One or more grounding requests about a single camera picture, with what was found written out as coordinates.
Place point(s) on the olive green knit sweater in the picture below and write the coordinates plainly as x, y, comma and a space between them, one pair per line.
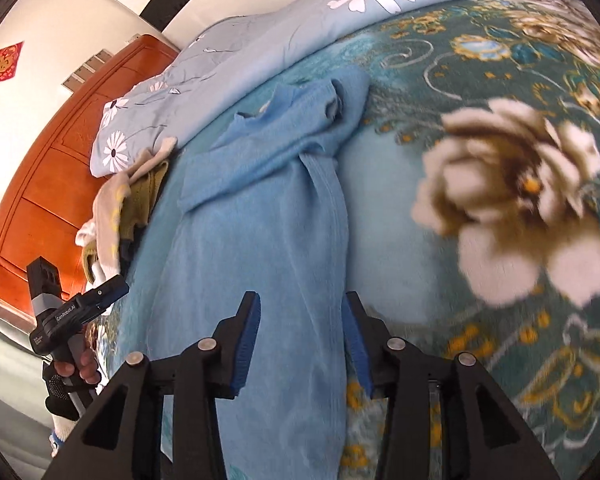
140, 194

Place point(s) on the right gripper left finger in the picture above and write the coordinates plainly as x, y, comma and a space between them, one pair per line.
157, 419

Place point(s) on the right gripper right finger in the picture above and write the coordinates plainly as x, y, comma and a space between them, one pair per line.
483, 436

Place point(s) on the teal floral bed blanket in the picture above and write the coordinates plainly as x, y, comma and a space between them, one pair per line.
472, 187

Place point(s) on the wall switch panel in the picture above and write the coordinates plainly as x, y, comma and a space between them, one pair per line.
87, 69

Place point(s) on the orange wooden headboard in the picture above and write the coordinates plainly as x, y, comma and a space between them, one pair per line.
52, 192

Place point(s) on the blue sweater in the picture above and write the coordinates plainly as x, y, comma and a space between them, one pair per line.
263, 211

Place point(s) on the light blue floral duvet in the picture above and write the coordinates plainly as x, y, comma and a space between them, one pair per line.
219, 67

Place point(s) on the person left hand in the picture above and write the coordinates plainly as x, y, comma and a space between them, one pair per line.
86, 366

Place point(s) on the beige fuzzy sweater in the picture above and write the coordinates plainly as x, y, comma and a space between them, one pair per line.
115, 204

